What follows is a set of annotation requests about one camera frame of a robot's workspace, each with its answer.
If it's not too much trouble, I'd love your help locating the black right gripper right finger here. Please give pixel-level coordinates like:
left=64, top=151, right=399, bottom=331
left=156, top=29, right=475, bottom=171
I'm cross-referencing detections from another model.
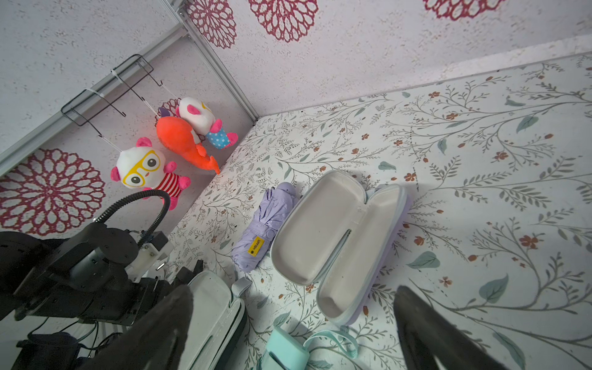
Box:
left=393, top=285, right=504, bottom=369

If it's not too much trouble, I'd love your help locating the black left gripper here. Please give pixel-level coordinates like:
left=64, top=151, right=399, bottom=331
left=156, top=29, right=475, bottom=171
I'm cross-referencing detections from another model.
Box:
left=1, top=223, right=204, bottom=324

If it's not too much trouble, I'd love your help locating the black umbrella case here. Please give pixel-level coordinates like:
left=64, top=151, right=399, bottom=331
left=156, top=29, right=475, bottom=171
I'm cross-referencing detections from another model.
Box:
left=179, top=271, right=251, bottom=369

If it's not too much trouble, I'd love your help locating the white pink plush doll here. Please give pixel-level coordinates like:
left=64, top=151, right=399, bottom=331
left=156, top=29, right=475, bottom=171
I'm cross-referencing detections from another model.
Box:
left=177, top=97, right=238, bottom=150

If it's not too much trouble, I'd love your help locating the mint green folded umbrella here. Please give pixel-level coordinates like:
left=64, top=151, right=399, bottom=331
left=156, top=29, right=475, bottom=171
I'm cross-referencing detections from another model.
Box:
left=255, top=327, right=359, bottom=369

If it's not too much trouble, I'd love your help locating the black wire wall rack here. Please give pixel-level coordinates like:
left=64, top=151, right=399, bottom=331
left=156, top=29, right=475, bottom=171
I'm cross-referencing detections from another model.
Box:
left=60, top=54, right=163, bottom=138

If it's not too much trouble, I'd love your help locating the orange plush whale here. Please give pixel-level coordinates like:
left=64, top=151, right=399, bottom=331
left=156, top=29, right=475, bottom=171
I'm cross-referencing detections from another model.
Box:
left=156, top=117, right=220, bottom=174

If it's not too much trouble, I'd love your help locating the white plush with yellow glasses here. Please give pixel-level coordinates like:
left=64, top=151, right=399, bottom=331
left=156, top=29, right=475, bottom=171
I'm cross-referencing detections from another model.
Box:
left=110, top=137, right=191, bottom=211

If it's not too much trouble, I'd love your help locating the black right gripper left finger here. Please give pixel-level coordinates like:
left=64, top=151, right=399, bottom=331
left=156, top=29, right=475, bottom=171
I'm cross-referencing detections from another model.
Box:
left=82, top=285, right=194, bottom=370

